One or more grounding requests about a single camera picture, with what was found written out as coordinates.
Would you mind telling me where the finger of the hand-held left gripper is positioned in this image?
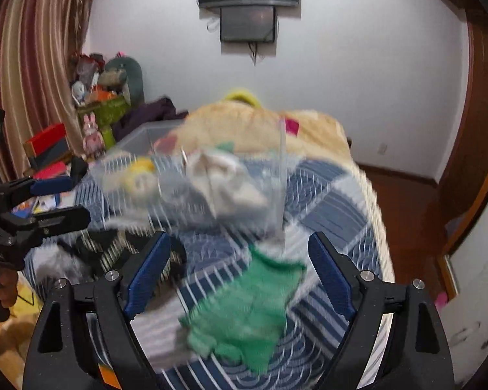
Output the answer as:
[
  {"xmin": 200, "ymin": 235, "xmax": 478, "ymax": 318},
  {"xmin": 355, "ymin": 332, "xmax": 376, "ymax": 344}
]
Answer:
[
  {"xmin": 0, "ymin": 156, "xmax": 87, "ymax": 213},
  {"xmin": 0, "ymin": 206, "xmax": 92, "ymax": 253}
]

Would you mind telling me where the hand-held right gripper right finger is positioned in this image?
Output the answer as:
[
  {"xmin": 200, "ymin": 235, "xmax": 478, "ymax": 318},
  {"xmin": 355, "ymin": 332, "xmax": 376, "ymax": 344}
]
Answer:
[{"xmin": 308, "ymin": 231, "xmax": 456, "ymax": 390}]

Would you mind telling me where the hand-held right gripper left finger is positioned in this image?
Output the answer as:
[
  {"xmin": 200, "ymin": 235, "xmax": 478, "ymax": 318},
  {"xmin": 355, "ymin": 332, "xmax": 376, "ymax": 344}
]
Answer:
[{"xmin": 22, "ymin": 231, "xmax": 172, "ymax": 390}]

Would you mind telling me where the green knit glove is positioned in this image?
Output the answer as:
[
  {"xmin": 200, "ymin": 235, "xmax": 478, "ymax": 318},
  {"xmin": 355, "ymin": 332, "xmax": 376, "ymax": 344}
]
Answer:
[{"xmin": 179, "ymin": 244, "xmax": 307, "ymax": 373}]

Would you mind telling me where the clear plastic container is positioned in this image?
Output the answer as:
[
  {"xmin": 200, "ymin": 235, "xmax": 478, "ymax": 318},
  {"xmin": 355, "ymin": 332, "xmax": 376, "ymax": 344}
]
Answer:
[{"xmin": 90, "ymin": 117, "xmax": 287, "ymax": 238}]

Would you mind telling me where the person's left hand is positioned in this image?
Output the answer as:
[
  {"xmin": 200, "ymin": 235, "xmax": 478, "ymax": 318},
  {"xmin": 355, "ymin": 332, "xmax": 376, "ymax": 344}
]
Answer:
[{"xmin": 0, "ymin": 270, "xmax": 19, "ymax": 308}]

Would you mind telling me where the dark grey box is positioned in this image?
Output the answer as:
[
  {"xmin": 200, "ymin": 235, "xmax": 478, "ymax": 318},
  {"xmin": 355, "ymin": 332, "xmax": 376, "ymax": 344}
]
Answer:
[{"xmin": 28, "ymin": 140, "xmax": 72, "ymax": 171}]

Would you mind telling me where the grey fluffy plush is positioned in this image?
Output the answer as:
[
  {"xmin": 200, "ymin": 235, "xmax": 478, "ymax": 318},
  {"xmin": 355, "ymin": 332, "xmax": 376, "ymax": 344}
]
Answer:
[{"xmin": 26, "ymin": 244, "xmax": 93, "ymax": 290}]

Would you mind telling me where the red box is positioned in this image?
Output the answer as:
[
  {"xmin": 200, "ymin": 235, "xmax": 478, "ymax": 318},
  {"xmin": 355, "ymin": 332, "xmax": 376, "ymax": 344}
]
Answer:
[{"xmin": 23, "ymin": 123, "xmax": 68, "ymax": 156}]

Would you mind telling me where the black striped cloth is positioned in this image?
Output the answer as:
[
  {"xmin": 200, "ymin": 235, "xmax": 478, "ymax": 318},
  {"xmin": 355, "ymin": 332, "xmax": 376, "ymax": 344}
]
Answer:
[{"xmin": 59, "ymin": 227, "xmax": 188, "ymax": 290}]

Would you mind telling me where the yellow cloth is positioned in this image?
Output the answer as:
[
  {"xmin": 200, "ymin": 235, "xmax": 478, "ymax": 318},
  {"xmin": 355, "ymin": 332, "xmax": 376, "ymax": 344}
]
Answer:
[{"xmin": 9, "ymin": 272, "xmax": 45, "ymax": 321}]

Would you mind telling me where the pink rabbit toy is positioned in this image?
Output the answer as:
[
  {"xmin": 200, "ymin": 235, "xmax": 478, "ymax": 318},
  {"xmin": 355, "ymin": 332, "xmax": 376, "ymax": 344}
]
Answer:
[{"xmin": 82, "ymin": 114, "xmax": 107, "ymax": 160}]

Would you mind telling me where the blue patchwork quilt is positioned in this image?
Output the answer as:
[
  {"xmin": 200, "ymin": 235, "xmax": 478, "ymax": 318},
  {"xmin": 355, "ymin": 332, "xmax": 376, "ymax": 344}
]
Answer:
[{"xmin": 24, "ymin": 152, "xmax": 396, "ymax": 390}]

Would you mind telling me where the yellow-haired plush doll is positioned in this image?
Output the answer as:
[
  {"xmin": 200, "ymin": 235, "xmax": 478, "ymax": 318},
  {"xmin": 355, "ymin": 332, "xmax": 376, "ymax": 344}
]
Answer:
[{"xmin": 120, "ymin": 158, "xmax": 159, "ymax": 206}]

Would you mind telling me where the green box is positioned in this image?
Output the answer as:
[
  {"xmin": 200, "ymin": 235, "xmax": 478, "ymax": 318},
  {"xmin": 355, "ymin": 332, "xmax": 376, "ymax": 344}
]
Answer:
[{"xmin": 75, "ymin": 97, "xmax": 131, "ymax": 148}]

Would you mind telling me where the pile of small toys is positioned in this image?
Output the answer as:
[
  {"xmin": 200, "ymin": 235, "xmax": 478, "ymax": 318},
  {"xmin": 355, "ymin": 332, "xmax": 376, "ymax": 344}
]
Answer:
[{"xmin": 70, "ymin": 52, "xmax": 106, "ymax": 104}]

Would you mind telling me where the white cloth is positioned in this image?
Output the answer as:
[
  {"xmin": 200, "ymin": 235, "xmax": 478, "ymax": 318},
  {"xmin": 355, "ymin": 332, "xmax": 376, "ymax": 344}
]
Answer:
[{"xmin": 185, "ymin": 146, "xmax": 269, "ymax": 220}]

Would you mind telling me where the dark purple clothing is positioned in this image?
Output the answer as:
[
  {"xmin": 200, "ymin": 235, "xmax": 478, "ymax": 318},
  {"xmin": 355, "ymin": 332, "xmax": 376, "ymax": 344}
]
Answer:
[{"xmin": 112, "ymin": 97, "xmax": 188, "ymax": 141}]

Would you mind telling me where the green dinosaur plush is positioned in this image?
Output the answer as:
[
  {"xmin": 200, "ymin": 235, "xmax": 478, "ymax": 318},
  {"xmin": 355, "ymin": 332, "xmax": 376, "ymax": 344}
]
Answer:
[{"xmin": 98, "ymin": 55, "xmax": 145, "ymax": 107}]

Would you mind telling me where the striped curtain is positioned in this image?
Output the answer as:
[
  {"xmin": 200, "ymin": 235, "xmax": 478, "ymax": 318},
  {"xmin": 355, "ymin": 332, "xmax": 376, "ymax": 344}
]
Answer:
[{"xmin": 0, "ymin": 0, "xmax": 103, "ymax": 183}]

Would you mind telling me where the white cabinet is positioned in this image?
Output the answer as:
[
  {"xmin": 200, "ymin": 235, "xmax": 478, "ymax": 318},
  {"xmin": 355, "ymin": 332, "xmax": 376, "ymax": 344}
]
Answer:
[{"xmin": 438, "ymin": 207, "xmax": 488, "ymax": 376}]

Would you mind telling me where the beige plush blanket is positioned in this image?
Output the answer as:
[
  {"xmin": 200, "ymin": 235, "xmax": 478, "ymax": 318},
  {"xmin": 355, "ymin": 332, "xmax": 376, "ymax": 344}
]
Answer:
[{"xmin": 179, "ymin": 101, "xmax": 350, "ymax": 164}]

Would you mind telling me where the yellow handle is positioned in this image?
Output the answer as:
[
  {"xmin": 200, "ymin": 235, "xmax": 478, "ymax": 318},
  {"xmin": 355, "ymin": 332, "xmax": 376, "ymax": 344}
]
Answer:
[{"xmin": 224, "ymin": 87, "xmax": 263, "ymax": 109}]

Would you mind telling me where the wooden door frame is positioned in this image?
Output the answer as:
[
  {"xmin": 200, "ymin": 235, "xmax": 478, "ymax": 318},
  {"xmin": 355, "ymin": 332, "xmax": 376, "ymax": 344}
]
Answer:
[{"xmin": 411, "ymin": 0, "xmax": 488, "ymax": 254}]

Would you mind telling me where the small dark wall screen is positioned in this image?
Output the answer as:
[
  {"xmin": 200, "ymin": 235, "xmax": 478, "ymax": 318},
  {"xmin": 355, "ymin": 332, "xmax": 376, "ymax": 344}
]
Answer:
[{"xmin": 220, "ymin": 5, "xmax": 278, "ymax": 44}]

